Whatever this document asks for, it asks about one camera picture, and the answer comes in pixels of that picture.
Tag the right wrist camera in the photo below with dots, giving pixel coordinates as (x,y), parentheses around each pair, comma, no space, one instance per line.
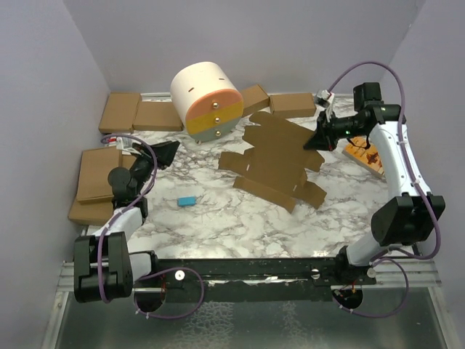
(325,100)

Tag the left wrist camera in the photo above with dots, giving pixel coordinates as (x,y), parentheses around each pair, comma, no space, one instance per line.
(124,144)

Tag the orange paperback book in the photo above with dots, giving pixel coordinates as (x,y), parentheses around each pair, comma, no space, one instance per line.
(367,158)

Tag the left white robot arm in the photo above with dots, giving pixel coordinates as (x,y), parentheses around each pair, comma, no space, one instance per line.
(104,268)

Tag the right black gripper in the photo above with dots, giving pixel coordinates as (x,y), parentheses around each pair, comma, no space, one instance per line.
(323,138)

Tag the round pastel drawer cabinet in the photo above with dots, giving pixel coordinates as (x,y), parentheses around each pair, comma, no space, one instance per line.
(206,101)

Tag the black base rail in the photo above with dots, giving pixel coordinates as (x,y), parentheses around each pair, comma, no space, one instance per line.
(246,280)

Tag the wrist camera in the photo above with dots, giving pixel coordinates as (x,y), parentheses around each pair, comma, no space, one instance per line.
(325,100)
(124,144)

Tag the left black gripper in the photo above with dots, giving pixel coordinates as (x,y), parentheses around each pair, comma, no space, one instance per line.
(164,153)

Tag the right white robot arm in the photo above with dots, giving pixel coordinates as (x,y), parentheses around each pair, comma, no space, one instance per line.
(412,210)

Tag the cardboard box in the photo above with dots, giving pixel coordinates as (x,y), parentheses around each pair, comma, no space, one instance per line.
(294,105)
(96,165)
(275,167)
(119,113)
(157,116)
(96,213)
(254,99)

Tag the small blue block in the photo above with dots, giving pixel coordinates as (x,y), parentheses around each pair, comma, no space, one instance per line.
(186,201)

